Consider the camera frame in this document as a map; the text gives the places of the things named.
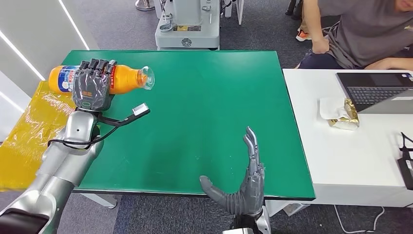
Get white paper napkin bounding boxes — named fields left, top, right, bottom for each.
left=319, top=96, right=348, bottom=121

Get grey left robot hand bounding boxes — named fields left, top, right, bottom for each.
left=71, top=58, right=118, bottom=112

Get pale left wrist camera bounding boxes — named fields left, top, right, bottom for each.
left=96, top=102, right=151, bottom=127

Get black power adapter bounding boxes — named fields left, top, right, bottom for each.
left=396, top=132, right=413, bottom=191

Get white desk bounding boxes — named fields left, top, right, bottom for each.
left=265, top=68, right=413, bottom=217

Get white table leg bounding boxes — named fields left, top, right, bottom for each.
left=80, top=193, right=118, bottom=210

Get white floor cable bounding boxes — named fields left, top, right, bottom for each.
left=333, top=204, right=387, bottom=234

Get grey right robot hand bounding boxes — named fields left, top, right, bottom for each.
left=199, top=126, right=266, bottom=216

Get person's right hand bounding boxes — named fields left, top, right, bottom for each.
left=311, top=37, right=330, bottom=55

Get orange juice bottle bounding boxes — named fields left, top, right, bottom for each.
left=48, top=64, right=156, bottom=96

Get person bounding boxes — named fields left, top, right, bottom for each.
left=285, top=0, right=413, bottom=71

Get chrome stand base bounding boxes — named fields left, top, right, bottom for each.
left=134, top=0, right=156, bottom=12

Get gold snack packet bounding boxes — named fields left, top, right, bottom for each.
left=327, top=98, right=360, bottom=131

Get yellow plastic sheet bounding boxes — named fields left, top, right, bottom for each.
left=0, top=80, right=77, bottom=192

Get white furniture leg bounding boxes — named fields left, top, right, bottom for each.
left=223, top=0, right=245, bottom=26

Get light grey machine stand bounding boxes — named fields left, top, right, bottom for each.
left=154, top=0, right=221, bottom=51

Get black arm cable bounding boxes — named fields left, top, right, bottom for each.
left=47, top=119, right=131, bottom=151

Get grey laptop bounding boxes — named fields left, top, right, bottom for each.
left=335, top=71, right=413, bottom=115

